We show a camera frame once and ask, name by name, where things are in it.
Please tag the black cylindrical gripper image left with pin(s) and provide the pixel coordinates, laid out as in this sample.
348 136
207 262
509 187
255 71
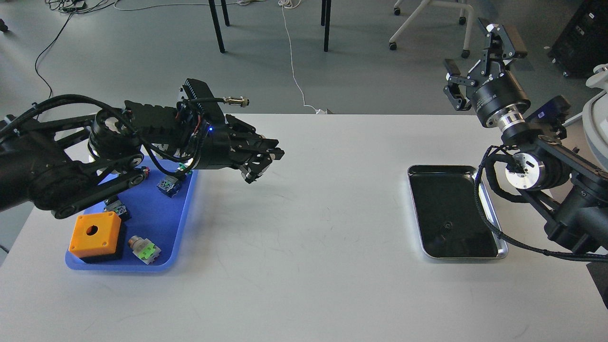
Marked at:
219 148

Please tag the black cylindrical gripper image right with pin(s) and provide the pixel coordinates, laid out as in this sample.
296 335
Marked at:
499 89

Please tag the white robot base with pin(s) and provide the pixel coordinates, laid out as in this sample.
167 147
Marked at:
588 130

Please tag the black robot arm image left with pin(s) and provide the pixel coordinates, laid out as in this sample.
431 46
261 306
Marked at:
70 152

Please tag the blue plastic tray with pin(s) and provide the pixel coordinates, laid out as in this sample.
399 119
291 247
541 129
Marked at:
154 216

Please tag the silver metal tray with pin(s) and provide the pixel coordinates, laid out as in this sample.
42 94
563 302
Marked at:
445 193

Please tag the black equipment case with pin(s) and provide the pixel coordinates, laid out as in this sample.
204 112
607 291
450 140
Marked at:
583 44

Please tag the black table leg left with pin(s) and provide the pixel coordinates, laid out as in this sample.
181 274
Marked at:
215 19

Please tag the black table leg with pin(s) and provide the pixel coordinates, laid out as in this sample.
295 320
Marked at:
215 19
326 14

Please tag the black table leg right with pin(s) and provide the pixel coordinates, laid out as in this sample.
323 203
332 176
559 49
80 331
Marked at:
326 14

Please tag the red mushroom emergency button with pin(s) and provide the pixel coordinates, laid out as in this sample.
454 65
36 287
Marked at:
114 204

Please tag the green push button switch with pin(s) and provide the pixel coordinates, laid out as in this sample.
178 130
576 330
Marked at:
171 185

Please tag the clear green switch module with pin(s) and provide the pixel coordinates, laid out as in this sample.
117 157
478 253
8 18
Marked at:
144 249

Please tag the orange button enclosure box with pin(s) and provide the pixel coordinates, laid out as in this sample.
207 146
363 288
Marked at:
97 238

